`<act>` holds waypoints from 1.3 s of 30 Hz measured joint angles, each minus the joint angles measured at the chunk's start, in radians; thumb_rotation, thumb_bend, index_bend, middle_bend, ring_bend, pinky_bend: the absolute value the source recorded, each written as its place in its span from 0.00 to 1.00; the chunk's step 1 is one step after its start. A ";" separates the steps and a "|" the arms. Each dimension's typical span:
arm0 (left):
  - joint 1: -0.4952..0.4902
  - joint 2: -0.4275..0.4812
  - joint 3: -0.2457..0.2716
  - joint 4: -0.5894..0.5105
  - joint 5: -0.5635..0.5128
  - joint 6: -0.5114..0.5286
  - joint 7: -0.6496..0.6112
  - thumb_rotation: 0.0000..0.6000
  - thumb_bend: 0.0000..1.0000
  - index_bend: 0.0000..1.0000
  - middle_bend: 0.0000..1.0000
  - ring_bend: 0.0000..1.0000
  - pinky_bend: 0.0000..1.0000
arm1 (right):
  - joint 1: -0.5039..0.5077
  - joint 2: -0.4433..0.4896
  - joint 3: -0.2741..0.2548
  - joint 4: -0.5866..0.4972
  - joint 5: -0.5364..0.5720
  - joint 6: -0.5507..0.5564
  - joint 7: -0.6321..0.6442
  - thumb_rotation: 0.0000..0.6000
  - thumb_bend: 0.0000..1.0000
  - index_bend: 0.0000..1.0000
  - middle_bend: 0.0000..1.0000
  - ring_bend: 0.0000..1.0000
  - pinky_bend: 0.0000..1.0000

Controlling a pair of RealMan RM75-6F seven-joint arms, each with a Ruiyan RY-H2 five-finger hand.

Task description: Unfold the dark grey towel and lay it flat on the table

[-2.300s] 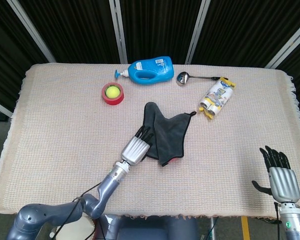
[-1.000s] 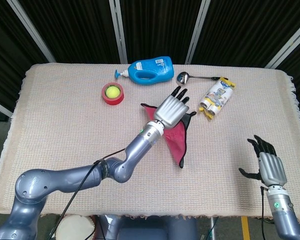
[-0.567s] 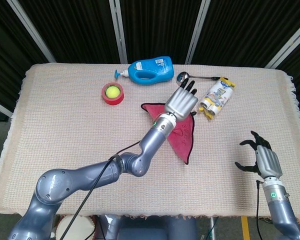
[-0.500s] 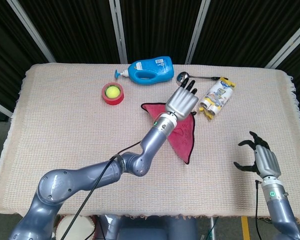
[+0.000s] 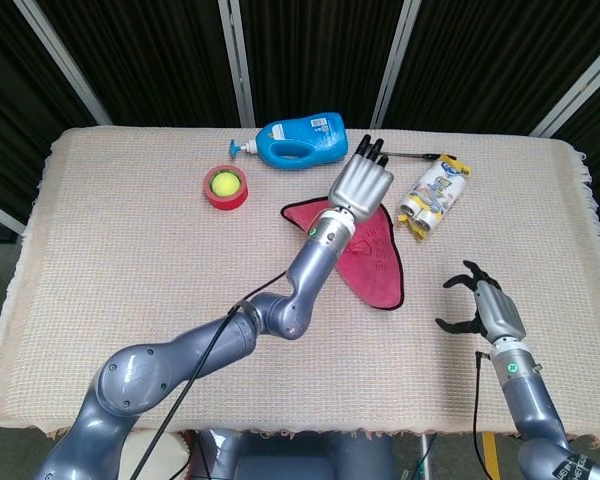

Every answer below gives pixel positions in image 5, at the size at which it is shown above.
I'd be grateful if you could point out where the grey-blue robot torso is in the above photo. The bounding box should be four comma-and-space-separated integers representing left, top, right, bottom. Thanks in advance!
194, 428, 396, 480

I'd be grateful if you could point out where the beige woven tablecloth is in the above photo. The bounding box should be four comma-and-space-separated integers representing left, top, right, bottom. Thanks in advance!
0, 127, 600, 441

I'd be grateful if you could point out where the red cloth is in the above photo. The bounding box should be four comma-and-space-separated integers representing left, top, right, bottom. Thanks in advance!
279, 196, 406, 310

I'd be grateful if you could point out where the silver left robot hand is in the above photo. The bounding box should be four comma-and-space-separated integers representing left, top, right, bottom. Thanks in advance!
327, 133, 397, 222

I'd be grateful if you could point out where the black pen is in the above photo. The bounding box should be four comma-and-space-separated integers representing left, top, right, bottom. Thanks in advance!
382, 151, 444, 162

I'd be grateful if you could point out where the blue detergent bottle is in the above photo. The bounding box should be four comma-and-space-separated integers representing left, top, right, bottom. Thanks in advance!
229, 111, 351, 171

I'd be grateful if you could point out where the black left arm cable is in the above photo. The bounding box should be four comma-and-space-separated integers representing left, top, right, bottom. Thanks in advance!
128, 269, 289, 480

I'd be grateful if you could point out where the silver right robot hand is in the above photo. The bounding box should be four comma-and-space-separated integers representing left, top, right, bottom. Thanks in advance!
433, 259, 527, 347

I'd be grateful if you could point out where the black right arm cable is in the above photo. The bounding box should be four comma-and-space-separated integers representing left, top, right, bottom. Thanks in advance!
472, 349, 526, 444

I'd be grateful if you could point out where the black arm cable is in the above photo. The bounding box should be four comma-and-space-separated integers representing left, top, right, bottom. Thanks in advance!
128, 269, 289, 480
472, 349, 526, 444

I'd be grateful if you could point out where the grey metal partition post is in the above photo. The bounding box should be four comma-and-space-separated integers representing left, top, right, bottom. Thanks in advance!
368, 0, 422, 130
217, 0, 257, 129
12, 0, 114, 126
528, 34, 600, 139
0, 194, 27, 236

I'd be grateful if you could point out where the packaged roll refills, yellow label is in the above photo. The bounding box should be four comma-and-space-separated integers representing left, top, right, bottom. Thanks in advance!
397, 153, 473, 243

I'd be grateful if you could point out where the yellow-green tennis ball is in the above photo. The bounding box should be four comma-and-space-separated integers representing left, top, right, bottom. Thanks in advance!
210, 170, 240, 196

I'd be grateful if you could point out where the red tape roll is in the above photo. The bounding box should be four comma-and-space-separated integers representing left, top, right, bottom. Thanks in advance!
203, 164, 250, 212

